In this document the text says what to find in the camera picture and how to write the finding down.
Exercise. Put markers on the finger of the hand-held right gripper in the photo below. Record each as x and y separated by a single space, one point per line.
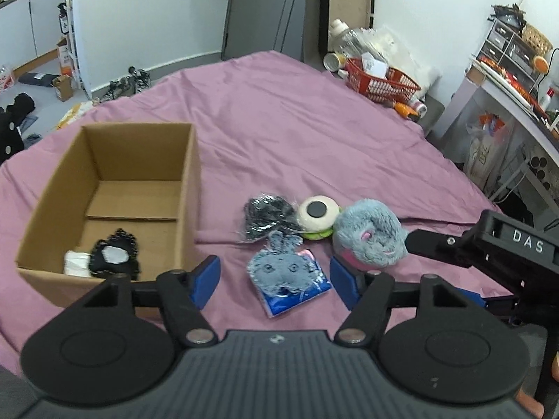
502 304
436 244

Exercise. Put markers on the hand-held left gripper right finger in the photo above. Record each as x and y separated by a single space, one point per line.
345 281

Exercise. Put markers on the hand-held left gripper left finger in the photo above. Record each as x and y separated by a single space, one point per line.
205 281

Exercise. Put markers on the blue and white packet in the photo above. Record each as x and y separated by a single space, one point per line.
301 299

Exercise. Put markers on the grey fluffy plush toy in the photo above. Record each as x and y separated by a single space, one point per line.
371 233

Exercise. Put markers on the grey knit bunny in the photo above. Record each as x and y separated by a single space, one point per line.
279 266

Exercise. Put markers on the white and green round plush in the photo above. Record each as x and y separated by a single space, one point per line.
316 216

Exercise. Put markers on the black fabric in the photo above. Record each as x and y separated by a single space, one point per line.
266 216

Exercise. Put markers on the brown cardboard box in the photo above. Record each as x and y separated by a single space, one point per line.
56 209

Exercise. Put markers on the person's right hand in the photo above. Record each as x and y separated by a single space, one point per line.
555 364

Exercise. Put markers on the black lace cloth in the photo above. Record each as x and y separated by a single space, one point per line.
115 255

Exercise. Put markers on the white tote bag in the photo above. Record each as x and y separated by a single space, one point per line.
482 152

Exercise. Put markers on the white folded cloth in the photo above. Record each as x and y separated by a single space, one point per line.
76 264

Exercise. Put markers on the grey cushion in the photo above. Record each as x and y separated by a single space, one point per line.
433 113

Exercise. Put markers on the small white bottle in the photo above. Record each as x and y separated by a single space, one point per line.
419 107

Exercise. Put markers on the white desk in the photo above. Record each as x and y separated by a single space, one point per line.
502 96

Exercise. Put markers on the pink bed sheet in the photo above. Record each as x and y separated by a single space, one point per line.
284 139

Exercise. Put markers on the red plastic basket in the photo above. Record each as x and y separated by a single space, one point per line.
384 85

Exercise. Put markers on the white pillow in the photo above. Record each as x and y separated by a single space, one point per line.
426 74

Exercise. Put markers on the orange round toy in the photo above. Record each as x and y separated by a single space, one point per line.
540 63

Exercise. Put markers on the clear drawer organizer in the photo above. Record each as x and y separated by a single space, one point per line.
506 50

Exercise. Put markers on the clear plastic bag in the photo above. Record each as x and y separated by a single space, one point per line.
380 46

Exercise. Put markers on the metal can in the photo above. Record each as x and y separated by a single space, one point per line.
334 62

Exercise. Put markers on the wicker basket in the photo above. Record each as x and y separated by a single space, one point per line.
538 40

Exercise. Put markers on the pair of grey sneakers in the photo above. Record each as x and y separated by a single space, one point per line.
129 84

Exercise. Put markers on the yellow and white bag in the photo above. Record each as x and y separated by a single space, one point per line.
74 113

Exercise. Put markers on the clear plastic bottle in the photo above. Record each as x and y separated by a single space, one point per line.
343 37

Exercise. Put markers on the small open cardboard box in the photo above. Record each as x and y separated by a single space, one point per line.
62 88

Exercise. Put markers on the black clothes on floor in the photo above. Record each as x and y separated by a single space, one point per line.
11 126

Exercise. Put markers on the brown cardboard board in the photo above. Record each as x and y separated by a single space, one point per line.
349 0

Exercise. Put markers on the orange and white carton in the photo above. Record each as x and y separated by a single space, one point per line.
64 59

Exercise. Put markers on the dark flat bag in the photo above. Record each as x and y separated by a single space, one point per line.
37 78

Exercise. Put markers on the white storage rack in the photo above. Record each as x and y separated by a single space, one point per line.
72 43

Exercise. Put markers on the grey door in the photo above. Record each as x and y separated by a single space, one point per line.
262 8

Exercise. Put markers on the white kitchen cabinet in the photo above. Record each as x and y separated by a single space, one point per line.
30 26

